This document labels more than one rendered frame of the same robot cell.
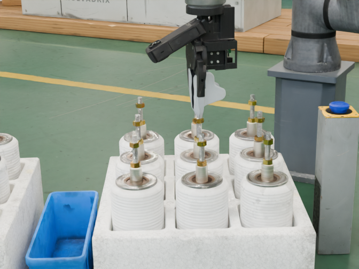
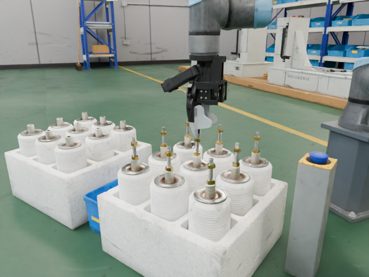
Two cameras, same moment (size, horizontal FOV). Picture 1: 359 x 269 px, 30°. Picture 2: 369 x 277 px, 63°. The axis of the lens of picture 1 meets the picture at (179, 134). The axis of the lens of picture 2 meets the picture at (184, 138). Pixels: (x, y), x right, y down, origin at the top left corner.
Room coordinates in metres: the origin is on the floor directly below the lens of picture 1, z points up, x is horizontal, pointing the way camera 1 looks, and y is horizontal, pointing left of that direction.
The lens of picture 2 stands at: (0.61, -0.47, 0.58)
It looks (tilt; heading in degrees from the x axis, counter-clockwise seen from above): 18 degrees down; 38
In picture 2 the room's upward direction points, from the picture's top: straight up
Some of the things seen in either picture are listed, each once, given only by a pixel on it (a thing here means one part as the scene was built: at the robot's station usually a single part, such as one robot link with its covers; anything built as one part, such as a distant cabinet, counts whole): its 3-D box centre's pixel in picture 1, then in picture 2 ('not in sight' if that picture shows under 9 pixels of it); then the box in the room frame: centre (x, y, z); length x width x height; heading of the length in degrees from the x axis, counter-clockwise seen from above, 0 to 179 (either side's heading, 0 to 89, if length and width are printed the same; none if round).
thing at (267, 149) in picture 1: (267, 152); (210, 174); (1.11, -0.16, 0.30); 0.01 x 0.01 x 0.08
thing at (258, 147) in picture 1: (258, 148); (235, 172); (1.23, -0.16, 0.26); 0.02 x 0.02 x 0.03
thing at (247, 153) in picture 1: (258, 155); (235, 176); (1.23, -0.16, 0.25); 0.08 x 0.08 x 0.01
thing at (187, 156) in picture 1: (198, 156); (196, 165); (1.23, -0.04, 0.25); 0.08 x 0.08 x 0.01
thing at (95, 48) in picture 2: not in sight; (100, 49); (4.69, 4.86, 0.36); 0.31 x 0.25 x 0.20; 151
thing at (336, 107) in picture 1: (338, 108); (318, 158); (1.31, -0.33, 0.32); 0.04 x 0.04 x 0.02
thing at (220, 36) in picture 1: (209, 37); (206, 79); (1.23, -0.06, 0.49); 0.09 x 0.08 x 0.12; 103
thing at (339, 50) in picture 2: not in sight; (344, 50); (7.25, 0.74, 0.36); 0.50 x 0.38 x 0.21; 152
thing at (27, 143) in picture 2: not in sight; (35, 155); (1.10, 0.62, 0.16); 0.10 x 0.10 x 0.18
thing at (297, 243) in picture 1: (199, 229); (196, 216); (1.23, -0.04, 0.09); 0.39 x 0.39 x 0.18; 1
